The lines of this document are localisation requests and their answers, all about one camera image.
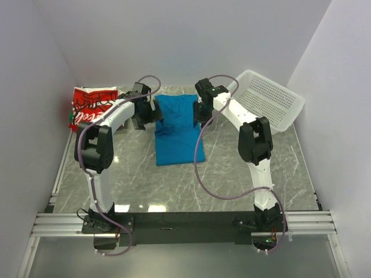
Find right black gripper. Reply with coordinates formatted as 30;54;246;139
192;100;213;129

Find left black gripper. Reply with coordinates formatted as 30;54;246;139
132;98;163;130

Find blue t shirt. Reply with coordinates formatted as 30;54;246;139
154;94;201;166

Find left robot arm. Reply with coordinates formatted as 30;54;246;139
75;82;163;233

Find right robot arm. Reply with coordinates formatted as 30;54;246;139
193;78;284;231

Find folded red Coca-Cola shirt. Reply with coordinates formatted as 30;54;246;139
69;86;123;133

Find white plastic basket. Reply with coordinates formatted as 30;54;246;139
234;70;305;134

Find black base bar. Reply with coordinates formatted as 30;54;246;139
81;210;288;247

